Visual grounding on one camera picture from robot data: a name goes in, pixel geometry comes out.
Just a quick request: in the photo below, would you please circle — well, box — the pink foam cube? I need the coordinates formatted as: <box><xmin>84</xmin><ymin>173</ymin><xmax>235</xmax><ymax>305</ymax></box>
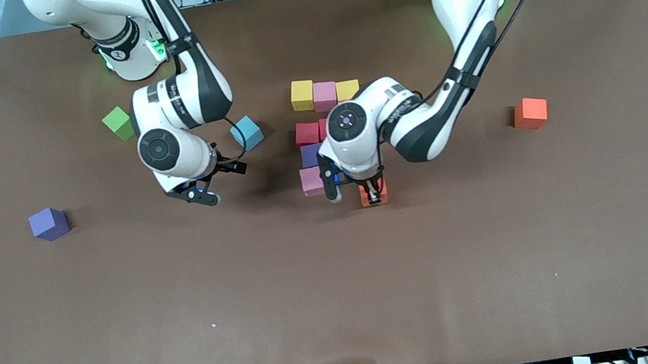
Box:
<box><xmin>299</xmin><ymin>165</ymin><xmax>328</xmax><ymax>199</ymax></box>
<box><xmin>311</xmin><ymin>79</ymin><xmax>341</xmax><ymax>114</ymax></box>

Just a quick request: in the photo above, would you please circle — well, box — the purple foam cube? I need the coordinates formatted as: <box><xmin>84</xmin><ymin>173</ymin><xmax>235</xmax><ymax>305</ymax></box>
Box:
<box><xmin>299</xmin><ymin>142</ymin><xmax>326</xmax><ymax>170</ymax></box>
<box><xmin>27</xmin><ymin>205</ymin><xmax>72</xmax><ymax>245</ymax></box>

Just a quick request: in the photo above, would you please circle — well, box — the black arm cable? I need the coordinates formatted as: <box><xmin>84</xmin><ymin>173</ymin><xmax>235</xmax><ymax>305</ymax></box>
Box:
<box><xmin>403</xmin><ymin>0</ymin><xmax>567</xmax><ymax>104</ymax></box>
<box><xmin>140</xmin><ymin>0</ymin><xmax>250</xmax><ymax>171</ymax></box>

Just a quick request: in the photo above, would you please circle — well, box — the yellow foam cube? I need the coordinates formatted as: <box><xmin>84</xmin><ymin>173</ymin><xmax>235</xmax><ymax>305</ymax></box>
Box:
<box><xmin>288</xmin><ymin>78</ymin><xmax>318</xmax><ymax>114</ymax></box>
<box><xmin>335</xmin><ymin>78</ymin><xmax>363</xmax><ymax>103</ymax></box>

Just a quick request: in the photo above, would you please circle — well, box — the blue foam cube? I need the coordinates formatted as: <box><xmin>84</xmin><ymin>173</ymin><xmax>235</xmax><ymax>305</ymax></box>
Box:
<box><xmin>227</xmin><ymin>112</ymin><xmax>267</xmax><ymax>154</ymax></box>

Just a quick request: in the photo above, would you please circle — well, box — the green foam cube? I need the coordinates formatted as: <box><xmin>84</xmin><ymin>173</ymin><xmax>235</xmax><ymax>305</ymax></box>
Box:
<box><xmin>100</xmin><ymin>104</ymin><xmax>138</xmax><ymax>145</ymax></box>

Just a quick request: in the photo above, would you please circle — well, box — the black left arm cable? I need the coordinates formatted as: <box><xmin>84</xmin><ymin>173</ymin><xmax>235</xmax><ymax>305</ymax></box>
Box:
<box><xmin>403</xmin><ymin>0</ymin><xmax>567</xmax><ymax>104</ymax></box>

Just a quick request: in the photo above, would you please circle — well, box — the orange foam cube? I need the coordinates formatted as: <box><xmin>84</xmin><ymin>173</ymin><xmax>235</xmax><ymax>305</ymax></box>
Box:
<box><xmin>358</xmin><ymin>178</ymin><xmax>391</xmax><ymax>208</ymax></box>
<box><xmin>510</xmin><ymin>94</ymin><xmax>551</xmax><ymax>133</ymax></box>

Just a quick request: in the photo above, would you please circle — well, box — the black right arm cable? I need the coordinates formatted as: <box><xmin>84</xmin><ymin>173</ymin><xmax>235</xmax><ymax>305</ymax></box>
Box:
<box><xmin>140</xmin><ymin>0</ymin><xmax>250</xmax><ymax>171</ymax></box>

